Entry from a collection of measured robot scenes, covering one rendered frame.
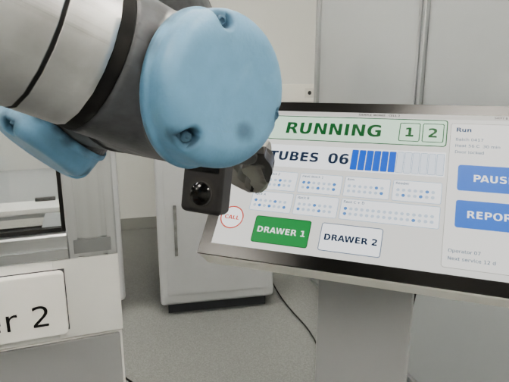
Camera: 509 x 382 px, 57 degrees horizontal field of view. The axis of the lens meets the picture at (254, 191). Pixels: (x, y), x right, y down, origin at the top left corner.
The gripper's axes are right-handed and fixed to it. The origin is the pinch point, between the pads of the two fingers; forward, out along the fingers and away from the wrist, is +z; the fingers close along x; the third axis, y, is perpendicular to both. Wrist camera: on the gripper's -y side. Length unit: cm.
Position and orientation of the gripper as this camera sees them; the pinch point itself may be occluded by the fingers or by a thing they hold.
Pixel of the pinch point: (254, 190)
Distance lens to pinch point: 61.8
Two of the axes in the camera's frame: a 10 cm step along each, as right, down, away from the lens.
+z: 2.8, 4.6, 8.4
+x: -9.3, -0.8, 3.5
